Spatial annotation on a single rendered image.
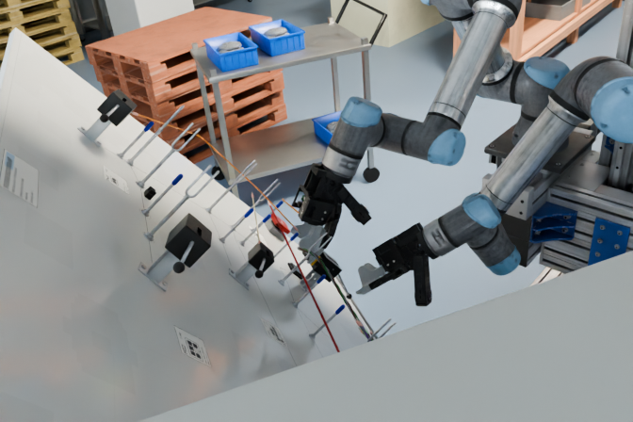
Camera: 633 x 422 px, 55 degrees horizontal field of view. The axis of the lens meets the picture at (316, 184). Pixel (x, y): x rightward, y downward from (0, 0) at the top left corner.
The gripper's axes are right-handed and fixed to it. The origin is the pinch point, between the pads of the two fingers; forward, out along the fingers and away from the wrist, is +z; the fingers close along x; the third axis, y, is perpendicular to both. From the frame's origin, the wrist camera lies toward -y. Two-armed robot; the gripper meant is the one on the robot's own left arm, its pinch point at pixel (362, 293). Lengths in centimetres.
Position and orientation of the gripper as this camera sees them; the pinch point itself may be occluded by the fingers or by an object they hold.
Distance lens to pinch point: 142.6
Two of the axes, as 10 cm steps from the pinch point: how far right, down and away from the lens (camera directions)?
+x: -4.1, 0.5, -9.1
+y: -4.9, -8.5, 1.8
